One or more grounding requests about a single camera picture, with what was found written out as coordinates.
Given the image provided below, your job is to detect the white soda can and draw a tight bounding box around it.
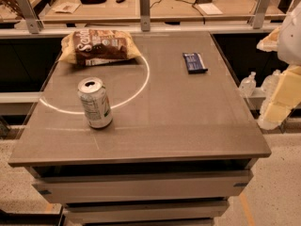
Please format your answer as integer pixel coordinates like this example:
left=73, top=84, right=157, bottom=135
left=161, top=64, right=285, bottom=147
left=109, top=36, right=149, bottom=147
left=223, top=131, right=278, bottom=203
left=78, top=77, right=113, bottom=129

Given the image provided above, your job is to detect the brown chip bag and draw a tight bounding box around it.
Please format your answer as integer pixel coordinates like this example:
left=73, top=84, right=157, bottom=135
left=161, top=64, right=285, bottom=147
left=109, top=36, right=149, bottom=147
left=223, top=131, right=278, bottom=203
left=59, top=28, right=141, bottom=66

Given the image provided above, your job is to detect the grey drawer cabinet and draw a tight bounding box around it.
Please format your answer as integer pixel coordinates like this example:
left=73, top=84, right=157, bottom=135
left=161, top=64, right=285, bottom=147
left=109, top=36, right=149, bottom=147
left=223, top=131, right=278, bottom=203
left=33, top=161, right=253, bottom=226

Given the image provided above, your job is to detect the right metal bracket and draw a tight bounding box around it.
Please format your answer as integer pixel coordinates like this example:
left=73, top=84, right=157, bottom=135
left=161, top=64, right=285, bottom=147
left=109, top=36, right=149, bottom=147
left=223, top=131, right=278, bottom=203
left=248, top=0, right=271, bottom=29

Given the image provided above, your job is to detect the metal bracket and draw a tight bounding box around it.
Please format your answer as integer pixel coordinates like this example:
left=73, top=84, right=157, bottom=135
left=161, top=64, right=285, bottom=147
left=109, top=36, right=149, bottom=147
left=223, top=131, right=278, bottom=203
left=248, top=0, right=271, bottom=29
left=16, top=0, right=43, bottom=34
left=139, top=0, right=151, bottom=32

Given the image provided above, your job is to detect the clear bottle left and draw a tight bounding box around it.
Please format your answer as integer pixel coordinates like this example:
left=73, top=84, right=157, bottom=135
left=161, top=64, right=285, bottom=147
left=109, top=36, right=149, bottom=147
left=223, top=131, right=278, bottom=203
left=239, top=72, right=256, bottom=98

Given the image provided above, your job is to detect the clear bottle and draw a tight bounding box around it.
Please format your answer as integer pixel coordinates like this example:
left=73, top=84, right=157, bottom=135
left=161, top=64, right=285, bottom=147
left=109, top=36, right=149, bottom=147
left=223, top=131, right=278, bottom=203
left=239, top=72, right=256, bottom=98
left=261, top=70, right=281, bottom=95

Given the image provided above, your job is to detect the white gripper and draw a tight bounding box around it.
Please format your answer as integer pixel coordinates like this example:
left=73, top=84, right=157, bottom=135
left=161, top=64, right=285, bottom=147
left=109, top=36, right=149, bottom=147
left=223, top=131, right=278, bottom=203
left=257, top=3, right=301, bottom=130

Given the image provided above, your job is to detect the paper card on desk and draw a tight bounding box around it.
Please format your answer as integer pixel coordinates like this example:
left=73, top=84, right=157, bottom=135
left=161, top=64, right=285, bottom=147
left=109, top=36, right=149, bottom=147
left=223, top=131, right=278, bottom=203
left=53, top=2, right=80, bottom=13

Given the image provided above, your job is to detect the middle metal bracket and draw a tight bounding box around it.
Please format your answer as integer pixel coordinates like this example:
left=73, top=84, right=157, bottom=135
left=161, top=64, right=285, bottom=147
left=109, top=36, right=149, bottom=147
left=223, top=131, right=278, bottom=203
left=139, top=0, right=151, bottom=32

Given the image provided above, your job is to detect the white paper sheet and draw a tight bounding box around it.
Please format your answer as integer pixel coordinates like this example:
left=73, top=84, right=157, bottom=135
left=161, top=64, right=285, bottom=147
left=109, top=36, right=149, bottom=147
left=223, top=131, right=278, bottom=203
left=198, top=3, right=222, bottom=15

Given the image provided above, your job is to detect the left metal bracket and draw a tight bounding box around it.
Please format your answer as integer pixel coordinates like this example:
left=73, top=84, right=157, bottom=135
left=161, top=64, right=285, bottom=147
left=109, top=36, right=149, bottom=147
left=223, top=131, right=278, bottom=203
left=16, top=0, right=43, bottom=34

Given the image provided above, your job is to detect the black object on desk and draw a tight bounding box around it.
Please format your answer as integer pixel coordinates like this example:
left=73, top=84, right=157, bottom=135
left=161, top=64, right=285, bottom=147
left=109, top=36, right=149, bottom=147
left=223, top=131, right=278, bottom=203
left=80, top=0, right=107, bottom=5

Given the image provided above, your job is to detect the blue rxbar chocolate bar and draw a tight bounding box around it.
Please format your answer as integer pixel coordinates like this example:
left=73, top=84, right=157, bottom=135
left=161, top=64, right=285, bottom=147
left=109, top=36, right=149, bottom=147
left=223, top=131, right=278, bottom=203
left=182, top=53, right=208, bottom=74

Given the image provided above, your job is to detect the clear bottle right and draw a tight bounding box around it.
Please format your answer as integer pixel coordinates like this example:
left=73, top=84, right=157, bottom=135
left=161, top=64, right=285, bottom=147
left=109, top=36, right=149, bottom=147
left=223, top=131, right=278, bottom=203
left=261, top=70, right=281, bottom=95

